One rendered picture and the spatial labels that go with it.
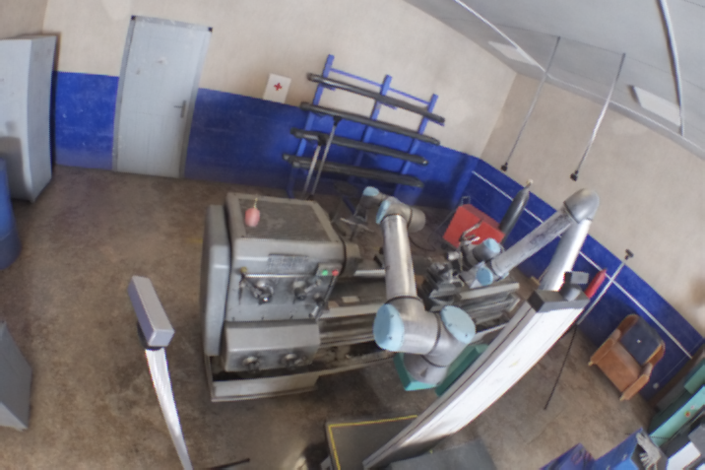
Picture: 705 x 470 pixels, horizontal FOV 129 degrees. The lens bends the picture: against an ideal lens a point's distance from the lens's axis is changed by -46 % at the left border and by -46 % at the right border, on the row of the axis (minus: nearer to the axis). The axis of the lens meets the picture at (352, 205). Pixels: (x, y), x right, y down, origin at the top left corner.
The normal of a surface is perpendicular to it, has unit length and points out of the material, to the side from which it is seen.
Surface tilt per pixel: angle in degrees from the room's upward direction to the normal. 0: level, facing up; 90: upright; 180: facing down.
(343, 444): 0
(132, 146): 90
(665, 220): 90
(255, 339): 32
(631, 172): 90
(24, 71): 90
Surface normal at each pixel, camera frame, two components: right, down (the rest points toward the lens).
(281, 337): 0.49, -0.45
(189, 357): 0.33, -0.85
